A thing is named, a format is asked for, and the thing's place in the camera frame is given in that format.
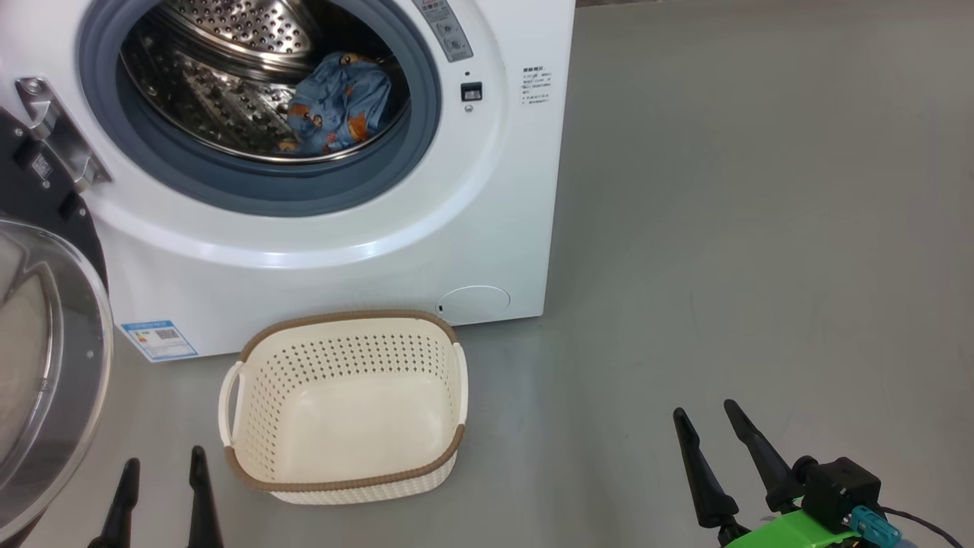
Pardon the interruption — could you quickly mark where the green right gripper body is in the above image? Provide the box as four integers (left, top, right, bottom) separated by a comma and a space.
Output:
719, 510, 861, 548

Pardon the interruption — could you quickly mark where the blue garment with orange patch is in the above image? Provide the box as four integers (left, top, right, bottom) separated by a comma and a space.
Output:
278, 103, 377, 157

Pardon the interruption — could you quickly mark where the black text warning sticker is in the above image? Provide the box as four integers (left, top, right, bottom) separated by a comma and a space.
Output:
521, 66, 552, 106

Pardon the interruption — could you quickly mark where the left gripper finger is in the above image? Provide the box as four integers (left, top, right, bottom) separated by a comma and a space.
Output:
186, 446, 225, 548
88, 457, 142, 548

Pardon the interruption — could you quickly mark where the metal door hinge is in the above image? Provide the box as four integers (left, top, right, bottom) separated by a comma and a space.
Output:
15, 76, 113, 193

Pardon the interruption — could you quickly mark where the white front-load washing machine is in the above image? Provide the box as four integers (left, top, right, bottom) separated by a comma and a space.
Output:
0, 0, 577, 362

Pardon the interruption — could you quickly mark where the teal cable connector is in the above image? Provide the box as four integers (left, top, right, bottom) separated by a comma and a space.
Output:
850, 505, 906, 547

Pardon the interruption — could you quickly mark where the blue energy label sticker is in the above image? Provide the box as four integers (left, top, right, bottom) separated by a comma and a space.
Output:
119, 320, 199, 362

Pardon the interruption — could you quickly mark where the grey rubber door gasket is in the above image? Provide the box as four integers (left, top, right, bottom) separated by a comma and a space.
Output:
76, 0, 444, 218

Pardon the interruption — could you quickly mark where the round white filter cover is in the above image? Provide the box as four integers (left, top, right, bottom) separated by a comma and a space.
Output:
438, 285, 511, 324

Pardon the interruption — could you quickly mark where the thin black cable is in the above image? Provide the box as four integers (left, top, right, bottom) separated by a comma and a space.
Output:
879, 506, 967, 548

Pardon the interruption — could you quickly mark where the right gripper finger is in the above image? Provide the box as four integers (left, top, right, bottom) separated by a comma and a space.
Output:
724, 400, 800, 512
673, 408, 740, 529

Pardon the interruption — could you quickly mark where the grey instruction label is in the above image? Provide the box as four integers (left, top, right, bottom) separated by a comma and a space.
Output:
411, 0, 474, 63

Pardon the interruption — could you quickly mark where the black round glass washer door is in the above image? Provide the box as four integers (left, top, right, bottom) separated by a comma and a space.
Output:
0, 107, 115, 545

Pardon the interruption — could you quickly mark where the cream perforated laundry basket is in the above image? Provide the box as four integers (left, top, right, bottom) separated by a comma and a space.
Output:
218, 309, 469, 505

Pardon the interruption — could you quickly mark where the blue bear print garment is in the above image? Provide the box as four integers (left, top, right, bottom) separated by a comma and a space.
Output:
288, 52, 393, 130

